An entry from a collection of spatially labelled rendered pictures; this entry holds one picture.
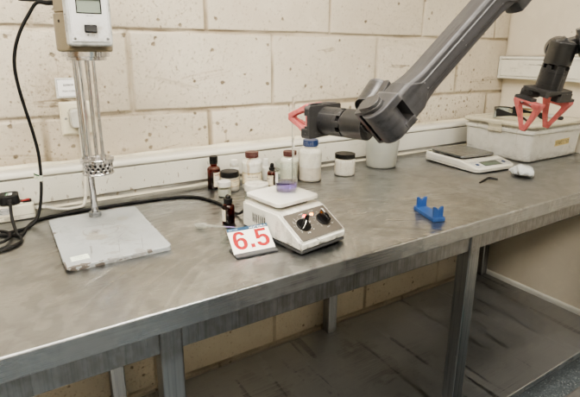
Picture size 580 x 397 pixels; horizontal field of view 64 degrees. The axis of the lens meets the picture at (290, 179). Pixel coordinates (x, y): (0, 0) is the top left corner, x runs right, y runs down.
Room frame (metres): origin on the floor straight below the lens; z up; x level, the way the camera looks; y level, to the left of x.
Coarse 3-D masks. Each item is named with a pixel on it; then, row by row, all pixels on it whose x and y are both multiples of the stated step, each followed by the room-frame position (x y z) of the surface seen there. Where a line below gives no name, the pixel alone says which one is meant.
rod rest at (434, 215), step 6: (420, 198) 1.13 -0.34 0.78; (426, 198) 1.14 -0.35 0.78; (420, 204) 1.13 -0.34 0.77; (420, 210) 1.11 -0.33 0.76; (426, 210) 1.11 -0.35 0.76; (432, 210) 1.06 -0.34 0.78; (438, 210) 1.06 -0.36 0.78; (426, 216) 1.08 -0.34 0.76; (432, 216) 1.06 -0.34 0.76; (438, 216) 1.06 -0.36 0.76
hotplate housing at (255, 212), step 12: (252, 204) 0.98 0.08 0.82; (264, 204) 0.97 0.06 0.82; (300, 204) 0.97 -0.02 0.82; (312, 204) 0.97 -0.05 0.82; (252, 216) 0.97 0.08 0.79; (264, 216) 0.94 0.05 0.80; (276, 216) 0.91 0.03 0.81; (276, 228) 0.91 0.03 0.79; (288, 228) 0.88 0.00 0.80; (276, 240) 0.91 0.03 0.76; (288, 240) 0.88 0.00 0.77; (300, 240) 0.86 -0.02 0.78; (312, 240) 0.87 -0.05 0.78; (324, 240) 0.89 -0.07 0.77; (336, 240) 0.92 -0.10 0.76; (300, 252) 0.85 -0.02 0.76
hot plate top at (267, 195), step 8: (248, 192) 0.99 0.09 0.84; (256, 192) 0.99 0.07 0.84; (264, 192) 0.99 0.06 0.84; (272, 192) 0.99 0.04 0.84; (296, 192) 1.00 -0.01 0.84; (304, 192) 1.00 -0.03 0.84; (312, 192) 1.00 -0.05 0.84; (264, 200) 0.94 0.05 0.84; (272, 200) 0.94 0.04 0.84; (280, 200) 0.94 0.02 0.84; (288, 200) 0.94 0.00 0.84; (296, 200) 0.94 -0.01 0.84; (304, 200) 0.96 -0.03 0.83
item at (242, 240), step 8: (232, 232) 0.89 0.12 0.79; (240, 232) 0.89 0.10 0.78; (248, 232) 0.90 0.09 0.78; (256, 232) 0.90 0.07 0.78; (264, 232) 0.91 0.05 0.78; (232, 240) 0.87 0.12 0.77; (240, 240) 0.88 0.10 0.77; (248, 240) 0.88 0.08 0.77; (256, 240) 0.89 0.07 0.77; (264, 240) 0.89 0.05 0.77; (240, 248) 0.86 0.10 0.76; (248, 248) 0.87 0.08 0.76
